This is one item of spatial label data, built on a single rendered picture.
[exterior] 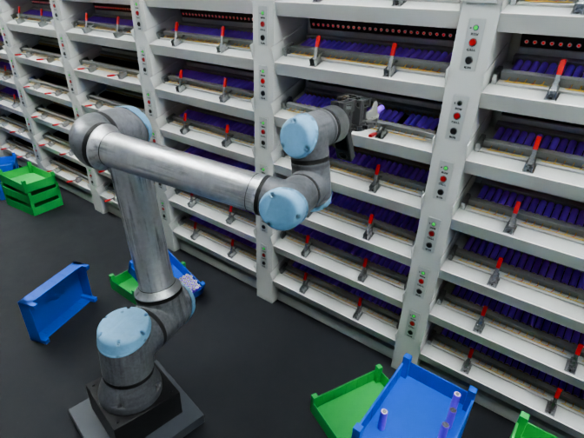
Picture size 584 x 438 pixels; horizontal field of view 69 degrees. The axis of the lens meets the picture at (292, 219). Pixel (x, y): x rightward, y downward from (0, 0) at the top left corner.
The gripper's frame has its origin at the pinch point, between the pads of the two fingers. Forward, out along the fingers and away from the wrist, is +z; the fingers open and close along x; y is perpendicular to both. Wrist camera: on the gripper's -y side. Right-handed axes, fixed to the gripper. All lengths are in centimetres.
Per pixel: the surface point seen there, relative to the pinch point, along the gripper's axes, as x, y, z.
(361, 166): 11.1, -23.3, 19.6
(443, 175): -20.0, -15.6, 11.5
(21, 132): 281, -66, 14
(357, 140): 9.8, -11.8, 12.3
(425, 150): -13.2, -9.8, 11.8
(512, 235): -42, -28, 12
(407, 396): -33, -66, -25
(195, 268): 94, -99, 9
